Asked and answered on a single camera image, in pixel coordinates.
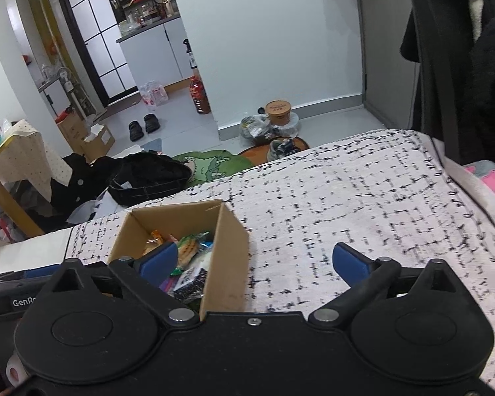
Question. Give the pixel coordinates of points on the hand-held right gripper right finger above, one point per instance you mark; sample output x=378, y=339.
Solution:
x=350, y=262

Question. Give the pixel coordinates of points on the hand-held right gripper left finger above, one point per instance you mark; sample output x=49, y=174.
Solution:
x=161, y=262

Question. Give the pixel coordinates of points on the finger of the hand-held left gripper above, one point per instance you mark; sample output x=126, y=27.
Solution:
x=41, y=273

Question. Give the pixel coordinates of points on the black and white snack packet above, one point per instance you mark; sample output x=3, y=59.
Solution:
x=192, y=282

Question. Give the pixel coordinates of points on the blue snack packet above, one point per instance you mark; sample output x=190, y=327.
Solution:
x=209, y=244

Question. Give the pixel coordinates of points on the person's left hand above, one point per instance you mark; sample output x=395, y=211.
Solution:
x=15, y=371

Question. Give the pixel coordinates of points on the printed blanket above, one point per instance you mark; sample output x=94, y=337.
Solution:
x=313, y=198

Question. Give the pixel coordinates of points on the wooden table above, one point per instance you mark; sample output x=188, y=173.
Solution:
x=8, y=198

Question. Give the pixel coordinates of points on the black bag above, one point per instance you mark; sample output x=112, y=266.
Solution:
x=148, y=177

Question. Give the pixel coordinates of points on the black clothes pile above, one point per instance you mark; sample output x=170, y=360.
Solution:
x=82, y=185

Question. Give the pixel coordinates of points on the green rug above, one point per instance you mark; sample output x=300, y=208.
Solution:
x=214, y=165

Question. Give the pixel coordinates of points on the dotted beige cloth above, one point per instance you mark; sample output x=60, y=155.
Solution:
x=29, y=156

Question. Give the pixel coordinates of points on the grey floor mat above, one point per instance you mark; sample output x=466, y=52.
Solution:
x=152, y=145

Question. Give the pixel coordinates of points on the open cardboard box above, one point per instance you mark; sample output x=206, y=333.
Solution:
x=101, y=142

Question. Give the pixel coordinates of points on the orange round mat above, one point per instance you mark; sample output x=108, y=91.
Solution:
x=255, y=156

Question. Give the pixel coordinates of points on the tall cardboard box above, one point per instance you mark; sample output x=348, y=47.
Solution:
x=70, y=130

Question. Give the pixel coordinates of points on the clear plastic container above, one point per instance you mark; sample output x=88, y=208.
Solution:
x=293, y=126

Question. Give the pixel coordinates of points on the pink cloth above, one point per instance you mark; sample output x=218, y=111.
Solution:
x=493, y=181

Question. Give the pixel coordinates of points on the plastic trash bag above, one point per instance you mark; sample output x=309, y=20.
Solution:
x=255, y=127

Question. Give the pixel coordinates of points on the brown paper tub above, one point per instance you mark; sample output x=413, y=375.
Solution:
x=278, y=112

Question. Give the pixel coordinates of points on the pack of water bottles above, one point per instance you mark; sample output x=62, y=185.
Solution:
x=153, y=94

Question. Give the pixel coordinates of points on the red oil bottle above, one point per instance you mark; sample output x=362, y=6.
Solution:
x=200, y=97

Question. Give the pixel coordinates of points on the standing fan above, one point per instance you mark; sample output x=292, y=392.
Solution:
x=65, y=75

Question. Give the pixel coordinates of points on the white cabinet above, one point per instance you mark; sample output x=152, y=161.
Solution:
x=148, y=57

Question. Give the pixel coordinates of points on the black spray bottle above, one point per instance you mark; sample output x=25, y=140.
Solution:
x=189, y=55

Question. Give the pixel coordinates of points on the grey door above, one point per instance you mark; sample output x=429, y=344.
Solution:
x=379, y=49

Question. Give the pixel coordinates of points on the black framed glass door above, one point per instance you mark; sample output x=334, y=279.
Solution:
x=99, y=49

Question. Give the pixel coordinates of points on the black fluffy coat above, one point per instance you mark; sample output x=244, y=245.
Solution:
x=493, y=90

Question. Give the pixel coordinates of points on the row of kitchen bottles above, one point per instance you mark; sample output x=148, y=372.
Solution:
x=148, y=12

